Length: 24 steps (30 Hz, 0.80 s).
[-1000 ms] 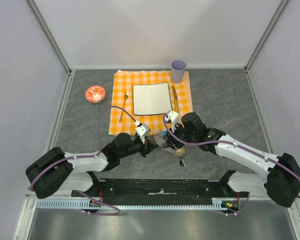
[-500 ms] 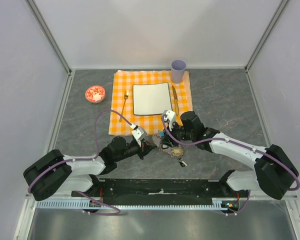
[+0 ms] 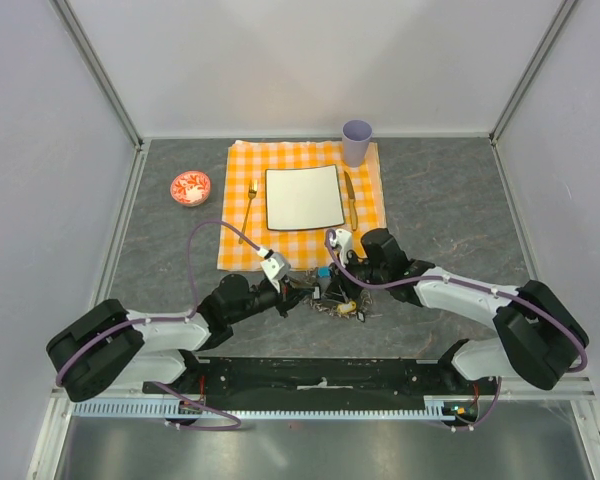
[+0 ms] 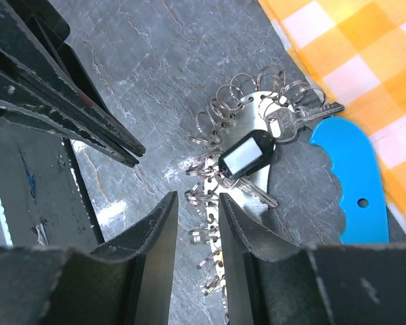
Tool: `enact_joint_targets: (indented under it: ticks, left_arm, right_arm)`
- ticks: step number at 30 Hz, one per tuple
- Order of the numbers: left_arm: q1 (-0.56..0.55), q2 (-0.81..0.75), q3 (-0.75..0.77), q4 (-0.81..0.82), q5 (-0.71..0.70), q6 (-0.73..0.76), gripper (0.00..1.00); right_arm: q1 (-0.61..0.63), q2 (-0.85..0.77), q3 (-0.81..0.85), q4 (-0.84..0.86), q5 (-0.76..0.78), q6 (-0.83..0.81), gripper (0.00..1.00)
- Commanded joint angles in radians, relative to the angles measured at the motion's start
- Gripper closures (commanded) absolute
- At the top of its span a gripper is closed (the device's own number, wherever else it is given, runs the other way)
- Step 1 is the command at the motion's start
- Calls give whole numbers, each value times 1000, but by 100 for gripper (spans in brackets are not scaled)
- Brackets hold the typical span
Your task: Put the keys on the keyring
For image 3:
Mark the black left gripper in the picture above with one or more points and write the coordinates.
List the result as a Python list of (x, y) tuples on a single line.
[(290, 295)]

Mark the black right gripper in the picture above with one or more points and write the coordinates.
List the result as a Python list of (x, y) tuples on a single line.
[(340, 285)]

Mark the yellow key tag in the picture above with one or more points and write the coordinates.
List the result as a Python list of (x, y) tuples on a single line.
[(346, 309)]

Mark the blue key tag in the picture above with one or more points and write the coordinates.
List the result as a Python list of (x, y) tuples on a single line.
[(323, 272)]

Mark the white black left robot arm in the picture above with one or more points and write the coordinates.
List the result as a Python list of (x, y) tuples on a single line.
[(110, 345)]

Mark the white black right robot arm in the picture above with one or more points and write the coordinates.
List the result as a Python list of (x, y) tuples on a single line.
[(536, 337)]

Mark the gold knife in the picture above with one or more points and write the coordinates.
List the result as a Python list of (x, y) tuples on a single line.
[(351, 202)]

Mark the orange white checkered cloth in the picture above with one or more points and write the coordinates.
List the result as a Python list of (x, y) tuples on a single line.
[(304, 249)]

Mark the white square plate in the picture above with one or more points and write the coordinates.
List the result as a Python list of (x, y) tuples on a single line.
[(303, 199)]

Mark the gold fork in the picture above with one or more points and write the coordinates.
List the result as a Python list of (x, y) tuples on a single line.
[(251, 195)]

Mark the red white patterned bowl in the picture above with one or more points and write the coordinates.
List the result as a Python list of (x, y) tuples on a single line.
[(191, 188)]

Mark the lilac plastic cup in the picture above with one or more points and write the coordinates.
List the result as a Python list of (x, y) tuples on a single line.
[(356, 136)]

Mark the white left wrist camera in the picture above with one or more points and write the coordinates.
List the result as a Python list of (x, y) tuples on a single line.
[(274, 266)]

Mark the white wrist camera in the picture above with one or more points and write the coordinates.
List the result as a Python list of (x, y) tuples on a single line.
[(339, 243), (274, 266)]

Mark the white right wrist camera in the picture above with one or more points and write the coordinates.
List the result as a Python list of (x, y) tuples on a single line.
[(339, 243)]

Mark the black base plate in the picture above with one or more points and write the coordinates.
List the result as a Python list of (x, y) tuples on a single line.
[(322, 384)]

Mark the grey slotted cable duct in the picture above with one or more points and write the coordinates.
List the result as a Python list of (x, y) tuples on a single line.
[(171, 408)]

